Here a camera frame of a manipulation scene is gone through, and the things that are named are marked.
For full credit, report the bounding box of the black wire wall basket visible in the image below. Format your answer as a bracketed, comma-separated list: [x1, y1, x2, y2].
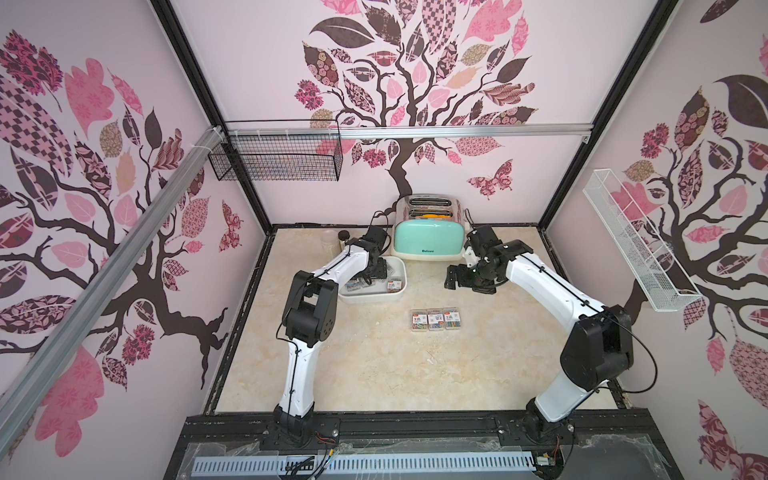
[208, 119, 343, 182]

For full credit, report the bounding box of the mint green toaster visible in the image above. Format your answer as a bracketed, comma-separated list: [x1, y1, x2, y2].
[392, 194, 466, 261]

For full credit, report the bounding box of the paper clip box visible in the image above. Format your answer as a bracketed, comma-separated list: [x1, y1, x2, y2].
[442, 308, 462, 330]
[427, 309, 445, 331]
[410, 310, 429, 332]

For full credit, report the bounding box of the white plastic storage box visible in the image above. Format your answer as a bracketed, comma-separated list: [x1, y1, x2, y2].
[339, 256, 407, 304]

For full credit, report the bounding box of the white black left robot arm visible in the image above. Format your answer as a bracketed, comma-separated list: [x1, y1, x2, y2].
[273, 225, 389, 442]

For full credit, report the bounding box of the white wire wall basket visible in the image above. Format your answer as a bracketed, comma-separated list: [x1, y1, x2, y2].
[583, 169, 704, 313]

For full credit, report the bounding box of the white slotted cable duct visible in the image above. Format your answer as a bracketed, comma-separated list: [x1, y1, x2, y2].
[190, 451, 537, 479]

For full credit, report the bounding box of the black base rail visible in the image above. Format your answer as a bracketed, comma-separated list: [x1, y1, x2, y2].
[165, 409, 681, 479]

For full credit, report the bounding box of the black-lidded spice jar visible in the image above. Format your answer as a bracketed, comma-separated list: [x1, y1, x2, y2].
[337, 230, 353, 252]

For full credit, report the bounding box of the clear plastic jar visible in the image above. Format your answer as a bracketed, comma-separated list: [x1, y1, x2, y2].
[321, 230, 342, 262]

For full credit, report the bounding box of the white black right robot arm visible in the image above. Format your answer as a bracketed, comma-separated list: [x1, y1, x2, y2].
[444, 226, 638, 445]

